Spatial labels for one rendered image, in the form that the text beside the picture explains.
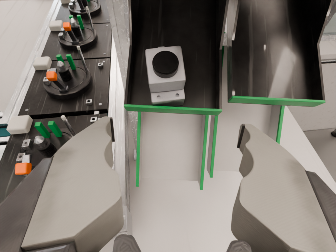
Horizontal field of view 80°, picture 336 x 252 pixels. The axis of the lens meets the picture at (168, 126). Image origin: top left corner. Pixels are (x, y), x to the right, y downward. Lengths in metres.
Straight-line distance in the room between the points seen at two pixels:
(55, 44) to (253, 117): 0.74
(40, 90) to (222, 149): 0.55
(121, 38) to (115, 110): 0.30
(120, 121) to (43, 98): 0.24
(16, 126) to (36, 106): 0.09
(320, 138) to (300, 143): 1.37
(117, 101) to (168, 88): 0.40
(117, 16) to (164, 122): 0.21
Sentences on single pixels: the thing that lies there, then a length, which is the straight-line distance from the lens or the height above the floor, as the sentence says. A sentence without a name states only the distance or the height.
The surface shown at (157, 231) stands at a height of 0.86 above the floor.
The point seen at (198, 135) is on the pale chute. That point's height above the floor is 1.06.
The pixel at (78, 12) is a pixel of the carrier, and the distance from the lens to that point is 1.06.
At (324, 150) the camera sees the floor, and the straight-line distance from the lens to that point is 2.10.
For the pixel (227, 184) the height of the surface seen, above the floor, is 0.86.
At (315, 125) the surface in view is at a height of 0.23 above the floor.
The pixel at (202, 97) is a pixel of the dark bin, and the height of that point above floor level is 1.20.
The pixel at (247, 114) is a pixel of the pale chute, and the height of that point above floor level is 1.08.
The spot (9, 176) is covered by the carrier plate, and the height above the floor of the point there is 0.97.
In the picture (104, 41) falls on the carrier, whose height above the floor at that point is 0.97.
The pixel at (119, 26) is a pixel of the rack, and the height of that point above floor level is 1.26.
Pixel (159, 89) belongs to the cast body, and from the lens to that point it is 0.25.
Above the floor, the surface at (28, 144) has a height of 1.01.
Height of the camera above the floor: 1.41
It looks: 54 degrees down
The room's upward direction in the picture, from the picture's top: 3 degrees clockwise
